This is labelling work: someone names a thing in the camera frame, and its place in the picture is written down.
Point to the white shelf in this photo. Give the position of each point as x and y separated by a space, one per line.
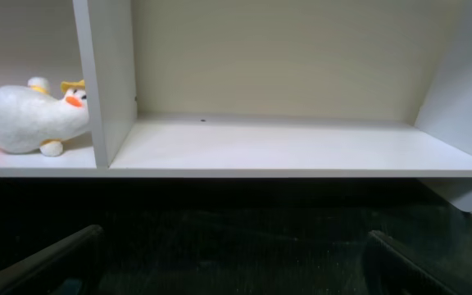
285 147

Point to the white plush duck with hat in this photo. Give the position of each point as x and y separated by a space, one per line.
27 119

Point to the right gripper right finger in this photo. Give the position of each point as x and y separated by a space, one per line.
404 270

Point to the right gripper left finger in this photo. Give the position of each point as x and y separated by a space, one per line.
55 262

